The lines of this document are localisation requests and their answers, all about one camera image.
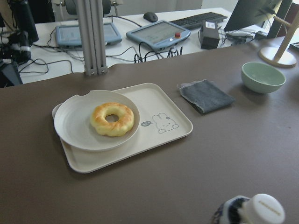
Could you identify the wooden cup stand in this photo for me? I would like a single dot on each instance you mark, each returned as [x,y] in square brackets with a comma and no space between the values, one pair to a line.
[280,57]

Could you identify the green bowl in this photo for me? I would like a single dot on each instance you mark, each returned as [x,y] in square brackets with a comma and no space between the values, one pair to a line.
[262,78]

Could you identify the grey folded cloth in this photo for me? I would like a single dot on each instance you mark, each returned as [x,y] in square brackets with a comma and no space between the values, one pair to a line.
[205,96]

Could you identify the black electronics device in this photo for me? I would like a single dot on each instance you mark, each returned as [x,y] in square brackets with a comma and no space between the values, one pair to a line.
[12,54]

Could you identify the oolong tea bottle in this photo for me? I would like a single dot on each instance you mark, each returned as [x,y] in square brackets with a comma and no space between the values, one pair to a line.
[260,209]

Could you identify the beige serving tray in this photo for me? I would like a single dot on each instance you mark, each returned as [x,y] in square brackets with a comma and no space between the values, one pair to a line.
[161,121]

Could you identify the white plate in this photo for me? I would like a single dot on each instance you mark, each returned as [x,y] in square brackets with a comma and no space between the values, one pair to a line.
[72,121]

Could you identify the glazed donut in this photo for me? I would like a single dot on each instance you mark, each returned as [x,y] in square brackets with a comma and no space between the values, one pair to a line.
[117,128]

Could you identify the aluminium frame post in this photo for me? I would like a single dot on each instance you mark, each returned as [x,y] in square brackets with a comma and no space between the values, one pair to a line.
[90,19]

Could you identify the black computer mouse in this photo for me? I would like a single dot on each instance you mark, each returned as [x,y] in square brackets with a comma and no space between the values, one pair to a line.
[150,16]

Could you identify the black monitor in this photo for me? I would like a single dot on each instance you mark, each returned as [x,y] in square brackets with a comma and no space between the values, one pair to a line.
[256,12]

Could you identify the blue teach pendant with screen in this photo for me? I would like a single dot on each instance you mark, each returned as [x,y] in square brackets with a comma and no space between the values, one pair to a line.
[159,35]

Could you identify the black keyboard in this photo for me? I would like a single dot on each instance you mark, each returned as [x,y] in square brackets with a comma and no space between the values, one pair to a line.
[196,21]

